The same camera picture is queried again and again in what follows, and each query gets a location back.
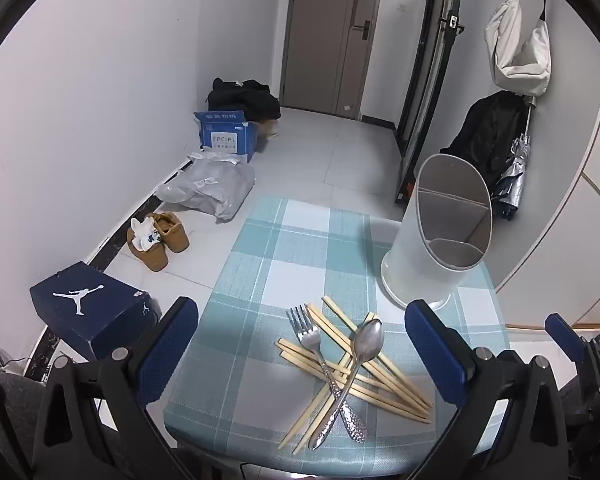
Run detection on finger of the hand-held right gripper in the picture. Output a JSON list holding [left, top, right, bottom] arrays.
[[545, 312, 600, 391]]

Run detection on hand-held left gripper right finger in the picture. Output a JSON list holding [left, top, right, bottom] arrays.
[[404, 299, 568, 480]]

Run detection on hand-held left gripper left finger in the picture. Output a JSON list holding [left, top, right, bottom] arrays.
[[32, 296, 199, 480]]

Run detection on pile of wooden chopsticks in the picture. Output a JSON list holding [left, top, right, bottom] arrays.
[[277, 295, 435, 456]]

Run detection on steel spoon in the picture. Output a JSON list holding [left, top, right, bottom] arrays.
[[307, 318, 385, 451]]

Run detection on white utensil holder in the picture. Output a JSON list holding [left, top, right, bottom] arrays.
[[380, 154, 494, 310]]

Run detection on steel fork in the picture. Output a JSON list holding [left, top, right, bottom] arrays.
[[286, 305, 368, 444]]

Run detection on navy shoe box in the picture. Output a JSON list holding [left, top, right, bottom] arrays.
[[29, 260, 162, 361]]

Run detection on brown shoe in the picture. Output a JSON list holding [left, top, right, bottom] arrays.
[[152, 211, 191, 254], [126, 215, 170, 273]]

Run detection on white wardrobe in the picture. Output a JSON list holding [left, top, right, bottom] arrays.
[[495, 55, 600, 328]]

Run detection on white socks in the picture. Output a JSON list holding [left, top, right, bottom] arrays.
[[130, 217, 162, 253]]

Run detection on teal chequered tablecloth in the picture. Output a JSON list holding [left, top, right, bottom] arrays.
[[162, 196, 511, 478]]

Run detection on silver folding umbrella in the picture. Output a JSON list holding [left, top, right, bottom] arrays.
[[495, 95, 538, 222]]

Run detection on grey plastic bag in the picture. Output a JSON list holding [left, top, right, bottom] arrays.
[[155, 157, 257, 223]]

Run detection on white plastic mailer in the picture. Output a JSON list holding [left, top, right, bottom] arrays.
[[189, 151, 246, 167]]

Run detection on black jacket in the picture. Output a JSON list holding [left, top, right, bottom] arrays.
[[439, 91, 530, 201]]

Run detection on blue cardboard box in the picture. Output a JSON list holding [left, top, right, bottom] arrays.
[[194, 110, 262, 163]]

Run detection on black clothes pile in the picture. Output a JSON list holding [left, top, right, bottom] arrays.
[[206, 78, 282, 122]]

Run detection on black framed sliding door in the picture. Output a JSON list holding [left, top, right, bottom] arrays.
[[394, 0, 465, 206]]

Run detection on white tote bag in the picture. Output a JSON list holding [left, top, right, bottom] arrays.
[[484, 0, 552, 97]]

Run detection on sliding door latch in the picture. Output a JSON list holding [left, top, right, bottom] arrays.
[[441, 10, 466, 35]]

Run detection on brown door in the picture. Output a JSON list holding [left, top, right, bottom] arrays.
[[280, 0, 383, 121]]

